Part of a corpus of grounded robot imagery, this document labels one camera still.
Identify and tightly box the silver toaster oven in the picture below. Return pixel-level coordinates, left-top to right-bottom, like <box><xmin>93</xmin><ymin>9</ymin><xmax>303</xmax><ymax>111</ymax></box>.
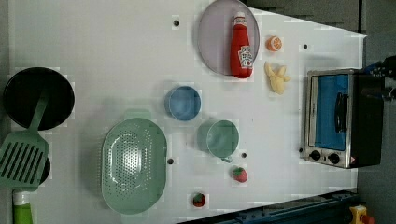
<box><xmin>303</xmin><ymin>69</ymin><xmax>385</xmax><ymax>169</ymax></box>

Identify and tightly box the black round burner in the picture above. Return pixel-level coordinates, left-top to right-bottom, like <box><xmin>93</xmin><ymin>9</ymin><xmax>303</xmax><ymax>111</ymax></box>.
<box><xmin>40</xmin><ymin>158</ymin><xmax>50</xmax><ymax>184</ymax></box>

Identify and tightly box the green slotted spatula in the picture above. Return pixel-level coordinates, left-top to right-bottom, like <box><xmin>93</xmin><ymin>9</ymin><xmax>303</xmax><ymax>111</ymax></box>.
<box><xmin>0</xmin><ymin>93</ymin><xmax>49</xmax><ymax>191</ymax></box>

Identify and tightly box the blue round bowl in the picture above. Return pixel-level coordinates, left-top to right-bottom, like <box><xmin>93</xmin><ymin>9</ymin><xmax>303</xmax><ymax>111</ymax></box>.
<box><xmin>164</xmin><ymin>86</ymin><xmax>201</xmax><ymax>121</ymax></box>

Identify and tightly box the small red strawberry toy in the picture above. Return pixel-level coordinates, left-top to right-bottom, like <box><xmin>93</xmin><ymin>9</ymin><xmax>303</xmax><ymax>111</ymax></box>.
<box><xmin>192</xmin><ymin>192</ymin><xmax>205</xmax><ymax>207</ymax></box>

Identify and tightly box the red plush ketchup bottle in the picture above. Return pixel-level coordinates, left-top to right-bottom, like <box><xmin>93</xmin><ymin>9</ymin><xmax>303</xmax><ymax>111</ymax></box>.
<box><xmin>230</xmin><ymin>12</ymin><xmax>253</xmax><ymax>78</ymax></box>

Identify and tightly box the green white bottle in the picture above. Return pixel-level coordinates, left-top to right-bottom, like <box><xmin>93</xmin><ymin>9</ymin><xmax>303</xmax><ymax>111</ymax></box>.
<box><xmin>12</xmin><ymin>190</ymin><xmax>33</xmax><ymax>224</ymax></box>

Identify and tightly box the green perforated colander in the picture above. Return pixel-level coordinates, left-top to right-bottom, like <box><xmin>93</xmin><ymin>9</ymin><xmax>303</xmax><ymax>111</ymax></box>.
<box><xmin>101</xmin><ymin>109</ymin><xmax>167</xmax><ymax>215</ymax></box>

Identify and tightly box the grey round plate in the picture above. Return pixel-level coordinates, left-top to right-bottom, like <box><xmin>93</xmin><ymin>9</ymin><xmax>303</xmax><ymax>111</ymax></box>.
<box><xmin>197</xmin><ymin>0</ymin><xmax>261</xmax><ymax>76</ymax></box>

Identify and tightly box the orange slice toy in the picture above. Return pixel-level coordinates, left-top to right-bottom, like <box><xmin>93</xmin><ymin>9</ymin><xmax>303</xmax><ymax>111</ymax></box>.
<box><xmin>266</xmin><ymin>35</ymin><xmax>283</xmax><ymax>52</ymax></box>

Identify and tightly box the plush strawberry toy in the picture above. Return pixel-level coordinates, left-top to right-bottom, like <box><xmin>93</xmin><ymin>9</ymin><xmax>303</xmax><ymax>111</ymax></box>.
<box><xmin>233</xmin><ymin>167</ymin><xmax>248</xmax><ymax>183</ymax></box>

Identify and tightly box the blue metal rail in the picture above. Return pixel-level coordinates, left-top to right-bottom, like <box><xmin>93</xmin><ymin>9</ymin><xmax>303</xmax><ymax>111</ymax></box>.
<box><xmin>177</xmin><ymin>190</ymin><xmax>360</xmax><ymax>224</ymax></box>

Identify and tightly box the black frying pan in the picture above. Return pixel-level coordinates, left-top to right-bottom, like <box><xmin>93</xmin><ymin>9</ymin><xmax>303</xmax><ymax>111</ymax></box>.
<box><xmin>3</xmin><ymin>67</ymin><xmax>75</xmax><ymax>131</ymax></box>

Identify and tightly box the green mug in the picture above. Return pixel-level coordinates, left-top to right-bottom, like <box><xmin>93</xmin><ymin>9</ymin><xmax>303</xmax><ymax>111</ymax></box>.
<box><xmin>197</xmin><ymin>119</ymin><xmax>239</xmax><ymax>163</ymax></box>

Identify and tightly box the yellow plush banana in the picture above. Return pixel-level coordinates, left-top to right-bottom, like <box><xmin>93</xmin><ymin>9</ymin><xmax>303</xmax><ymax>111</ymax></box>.
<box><xmin>264</xmin><ymin>62</ymin><xmax>291</xmax><ymax>95</ymax></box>

